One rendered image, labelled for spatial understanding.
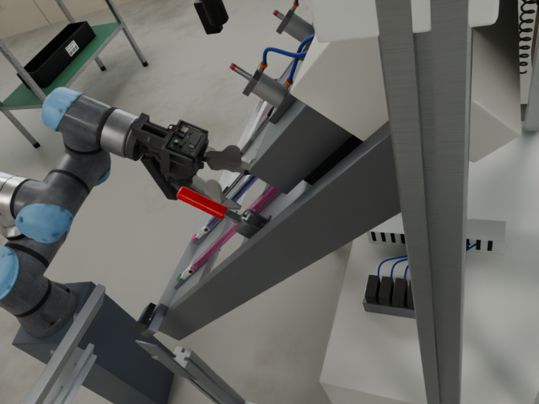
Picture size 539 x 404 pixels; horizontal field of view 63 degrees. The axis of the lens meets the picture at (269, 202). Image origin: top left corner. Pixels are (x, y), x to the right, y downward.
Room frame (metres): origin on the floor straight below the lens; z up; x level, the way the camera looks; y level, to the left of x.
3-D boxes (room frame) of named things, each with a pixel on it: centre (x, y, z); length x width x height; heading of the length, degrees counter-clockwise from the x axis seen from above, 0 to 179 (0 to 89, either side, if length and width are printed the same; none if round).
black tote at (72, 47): (3.05, 0.84, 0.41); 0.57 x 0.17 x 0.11; 143
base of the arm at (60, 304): (0.83, 0.66, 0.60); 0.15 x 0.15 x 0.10
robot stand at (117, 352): (0.83, 0.66, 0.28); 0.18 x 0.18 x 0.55; 66
